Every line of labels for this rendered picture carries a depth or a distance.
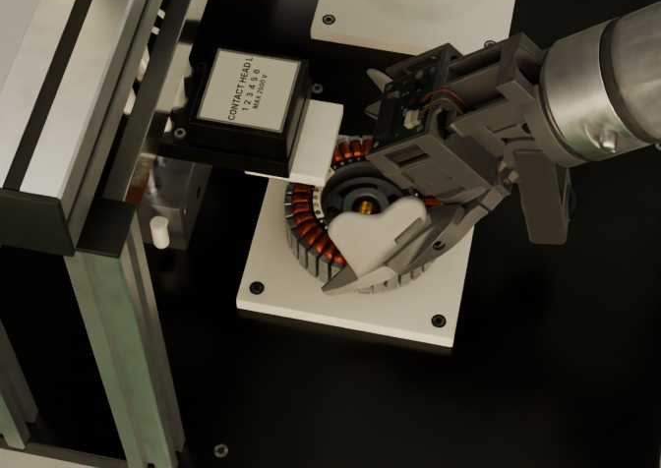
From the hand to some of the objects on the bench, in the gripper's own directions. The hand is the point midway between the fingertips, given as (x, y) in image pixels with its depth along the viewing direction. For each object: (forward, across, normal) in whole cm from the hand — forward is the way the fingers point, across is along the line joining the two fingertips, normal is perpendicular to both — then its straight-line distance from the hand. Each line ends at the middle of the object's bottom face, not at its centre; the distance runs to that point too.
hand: (351, 204), depth 98 cm
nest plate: (+2, 0, +3) cm, 4 cm away
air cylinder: (+12, 0, -6) cm, 14 cm away
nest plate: (+2, -24, +3) cm, 24 cm away
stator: (+1, 0, +2) cm, 3 cm away
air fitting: (+11, +4, -7) cm, 14 cm away
